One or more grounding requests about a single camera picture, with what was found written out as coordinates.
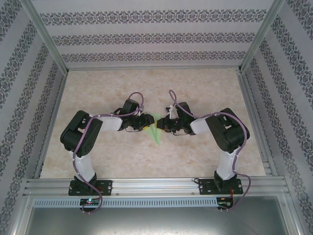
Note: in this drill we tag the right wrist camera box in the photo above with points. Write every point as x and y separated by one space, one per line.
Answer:
172 111

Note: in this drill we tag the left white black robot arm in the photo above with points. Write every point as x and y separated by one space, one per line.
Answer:
107 123

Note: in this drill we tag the aluminium frame post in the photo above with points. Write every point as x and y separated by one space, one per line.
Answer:
48 36
259 36

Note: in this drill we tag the long aluminium mounting rail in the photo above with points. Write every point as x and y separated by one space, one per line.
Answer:
151 186

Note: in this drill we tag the aluminium lower frame bar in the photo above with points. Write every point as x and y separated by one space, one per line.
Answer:
19 218
297 218

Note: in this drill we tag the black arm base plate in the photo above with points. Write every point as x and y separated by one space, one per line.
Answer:
206 187
106 187

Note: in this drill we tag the aluminium table side rail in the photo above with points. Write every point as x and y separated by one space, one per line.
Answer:
248 98
58 98

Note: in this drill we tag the light green paper sheet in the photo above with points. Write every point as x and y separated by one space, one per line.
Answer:
156 137

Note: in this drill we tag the grey sheet metal panel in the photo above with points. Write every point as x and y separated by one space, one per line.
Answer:
156 220

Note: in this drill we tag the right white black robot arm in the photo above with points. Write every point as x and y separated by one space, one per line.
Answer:
200 126

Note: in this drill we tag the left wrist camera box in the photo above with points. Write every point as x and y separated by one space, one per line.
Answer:
141 110

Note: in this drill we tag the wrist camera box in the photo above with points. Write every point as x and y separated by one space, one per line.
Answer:
141 110
172 111

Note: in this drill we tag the small circuit board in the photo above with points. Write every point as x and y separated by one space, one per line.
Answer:
223 203
90 202

